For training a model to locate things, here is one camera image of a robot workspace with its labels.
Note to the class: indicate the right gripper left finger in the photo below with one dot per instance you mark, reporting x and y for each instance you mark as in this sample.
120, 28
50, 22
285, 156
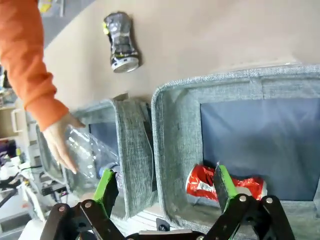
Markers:
100, 197

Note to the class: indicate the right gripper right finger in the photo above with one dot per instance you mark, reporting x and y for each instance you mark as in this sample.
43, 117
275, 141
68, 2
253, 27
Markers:
225, 190

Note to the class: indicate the crushed red can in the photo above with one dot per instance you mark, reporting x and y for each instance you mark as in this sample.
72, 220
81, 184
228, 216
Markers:
200, 182

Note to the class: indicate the large clear plastic bottle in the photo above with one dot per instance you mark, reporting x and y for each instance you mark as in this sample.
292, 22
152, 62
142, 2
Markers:
87, 152

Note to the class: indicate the person's right forearm orange sleeve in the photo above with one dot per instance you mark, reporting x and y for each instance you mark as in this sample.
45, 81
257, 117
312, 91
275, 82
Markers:
22, 55

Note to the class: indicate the gray fabric plastic basket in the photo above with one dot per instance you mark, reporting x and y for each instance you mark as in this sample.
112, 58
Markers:
130, 140

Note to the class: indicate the gray fabric can basket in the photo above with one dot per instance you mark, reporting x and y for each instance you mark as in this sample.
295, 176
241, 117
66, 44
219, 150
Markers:
175, 140

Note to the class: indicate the crushed black can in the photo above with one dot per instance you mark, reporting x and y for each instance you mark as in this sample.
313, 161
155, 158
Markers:
122, 45

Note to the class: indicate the person's right hand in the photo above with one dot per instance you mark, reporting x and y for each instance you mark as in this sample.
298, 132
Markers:
60, 142

